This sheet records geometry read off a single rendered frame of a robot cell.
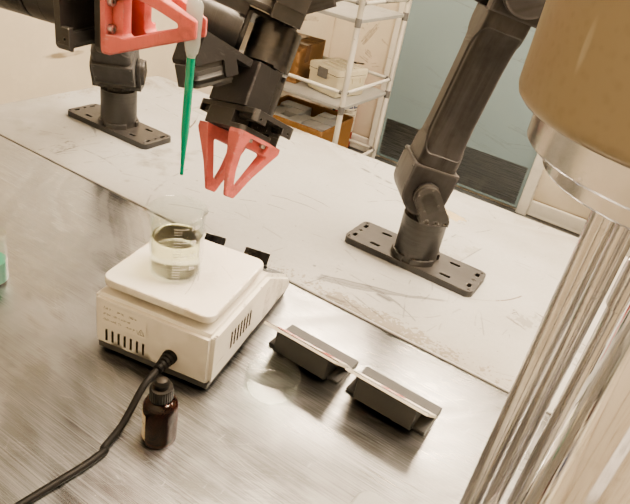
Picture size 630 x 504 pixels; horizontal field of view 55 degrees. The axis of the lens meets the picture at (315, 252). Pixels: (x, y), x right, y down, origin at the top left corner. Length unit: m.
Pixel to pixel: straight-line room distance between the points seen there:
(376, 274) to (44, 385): 0.44
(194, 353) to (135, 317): 0.07
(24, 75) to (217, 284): 1.78
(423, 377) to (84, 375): 0.35
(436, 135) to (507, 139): 2.71
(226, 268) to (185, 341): 0.09
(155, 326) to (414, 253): 0.40
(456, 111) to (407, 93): 2.86
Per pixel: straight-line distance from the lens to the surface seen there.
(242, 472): 0.55
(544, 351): 0.20
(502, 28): 0.76
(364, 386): 0.61
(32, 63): 2.32
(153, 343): 0.61
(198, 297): 0.58
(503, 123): 3.48
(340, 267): 0.83
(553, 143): 0.17
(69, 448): 0.57
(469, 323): 0.79
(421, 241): 0.84
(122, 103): 1.14
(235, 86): 0.71
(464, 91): 0.78
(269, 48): 0.72
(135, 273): 0.61
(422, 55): 3.57
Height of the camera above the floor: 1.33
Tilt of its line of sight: 30 degrees down
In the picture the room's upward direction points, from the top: 11 degrees clockwise
